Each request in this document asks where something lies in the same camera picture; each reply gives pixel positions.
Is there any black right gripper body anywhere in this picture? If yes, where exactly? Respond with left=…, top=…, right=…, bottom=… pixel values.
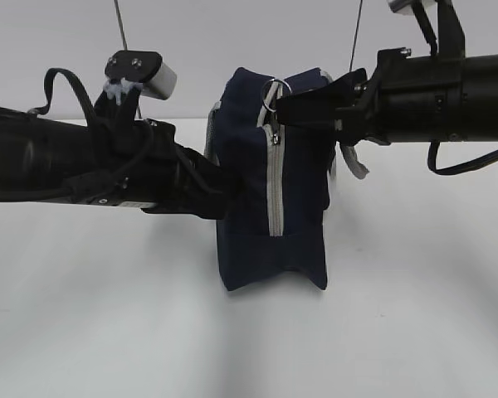
left=335, top=48, right=411, bottom=146

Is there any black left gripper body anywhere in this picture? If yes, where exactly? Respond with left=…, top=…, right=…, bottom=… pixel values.
left=107, top=120, right=216, bottom=216

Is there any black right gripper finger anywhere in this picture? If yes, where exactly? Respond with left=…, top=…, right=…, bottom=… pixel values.
left=275, top=68, right=368, bottom=127

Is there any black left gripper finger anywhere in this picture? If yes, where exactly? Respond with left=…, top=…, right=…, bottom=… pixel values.
left=178, top=145, right=242, bottom=220

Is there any navy blue lunch bag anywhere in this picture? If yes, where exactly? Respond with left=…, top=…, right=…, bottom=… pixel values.
left=205, top=67, right=364, bottom=292

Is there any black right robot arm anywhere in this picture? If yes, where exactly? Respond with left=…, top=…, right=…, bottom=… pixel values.
left=276, top=1, right=498, bottom=145

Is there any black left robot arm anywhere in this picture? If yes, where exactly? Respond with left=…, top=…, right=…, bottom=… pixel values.
left=0, top=107, right=242, bottom=220

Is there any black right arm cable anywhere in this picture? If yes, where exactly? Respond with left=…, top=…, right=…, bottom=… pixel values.
left=427, top=140, right=498, bottom=175

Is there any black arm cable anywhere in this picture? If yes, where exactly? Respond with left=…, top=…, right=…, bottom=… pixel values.
left=27, top=67, right=154, bottom=200
left=427, top=140, right=498, bottom=175

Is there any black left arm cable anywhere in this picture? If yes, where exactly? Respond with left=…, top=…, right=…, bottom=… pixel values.
left=27, top=67, right=154, bottom=200

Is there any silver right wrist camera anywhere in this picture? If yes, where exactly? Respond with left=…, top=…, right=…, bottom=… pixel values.
left=387, top=0, right=436, bottom=15

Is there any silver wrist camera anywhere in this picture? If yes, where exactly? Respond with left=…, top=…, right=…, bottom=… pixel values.
left=387, top=0, right=436, bottom=15
left=104, top=50, right=178, bottom=100

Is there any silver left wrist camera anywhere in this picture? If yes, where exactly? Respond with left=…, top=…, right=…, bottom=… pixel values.
left=104, top=50, right=178, bottom=100

